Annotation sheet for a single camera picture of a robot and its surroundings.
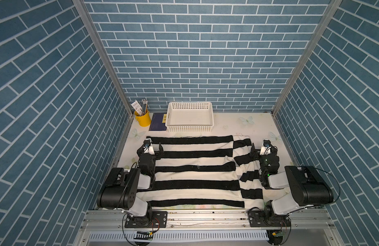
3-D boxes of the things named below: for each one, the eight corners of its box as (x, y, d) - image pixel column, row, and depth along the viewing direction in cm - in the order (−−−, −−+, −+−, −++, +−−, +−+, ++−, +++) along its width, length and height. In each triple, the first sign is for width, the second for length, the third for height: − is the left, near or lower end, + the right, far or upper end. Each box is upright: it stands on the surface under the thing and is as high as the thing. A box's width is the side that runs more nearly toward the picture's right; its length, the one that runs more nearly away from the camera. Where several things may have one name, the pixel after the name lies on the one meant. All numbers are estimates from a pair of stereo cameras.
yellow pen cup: (136, 126, 113) (132, 117, 105) (139, 119, 117) (135, 110, 110) (149, 126, 113) (146, 117, 105) (151, 119, 118) (148, 110, 110)
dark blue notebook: (150, 130, 112) (149, 128, 110) (153, 114, 122) (153, 112, 120) (166, 130, 112) (165, 128, 110) (169, 115, 122) (168, 113, 121)
